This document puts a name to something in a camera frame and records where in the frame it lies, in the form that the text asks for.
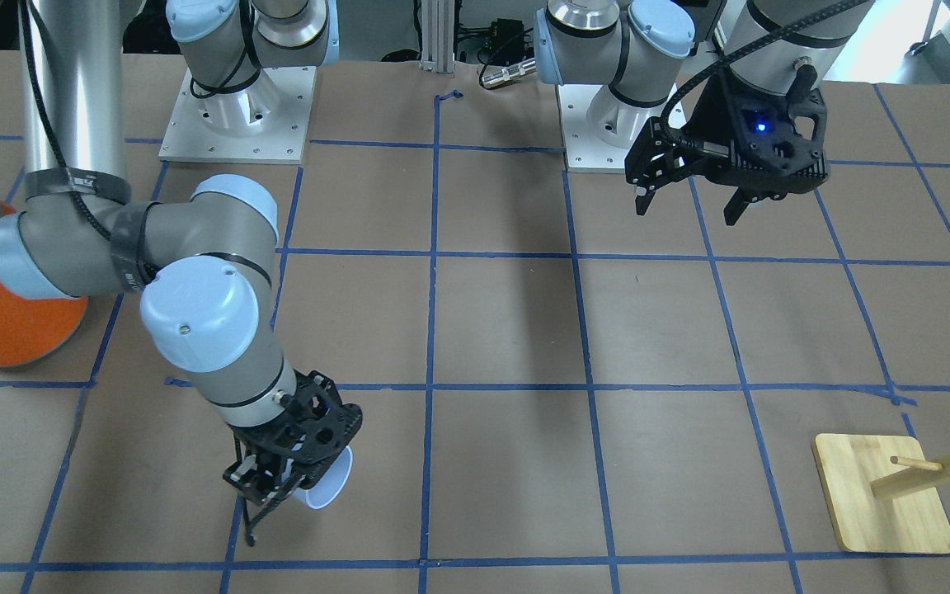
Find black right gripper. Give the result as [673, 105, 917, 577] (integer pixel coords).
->
[223, 371, 364, 548]

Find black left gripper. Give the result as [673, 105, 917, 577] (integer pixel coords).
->
[625, 65, 830, 226]

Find light blue plastic cup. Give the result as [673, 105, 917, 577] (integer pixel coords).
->
[290, 445, 354, 510]

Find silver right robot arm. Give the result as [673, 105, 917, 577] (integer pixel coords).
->
[0, 1, 363, 545]

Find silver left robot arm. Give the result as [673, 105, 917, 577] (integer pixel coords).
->
[533, 1, 872, 225]

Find wooden cup rack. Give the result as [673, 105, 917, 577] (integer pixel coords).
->
[811, 432, 950, 555]

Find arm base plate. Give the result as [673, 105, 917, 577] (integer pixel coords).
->
[159, 67, 319, 164]
[557, 84, 663, 174]

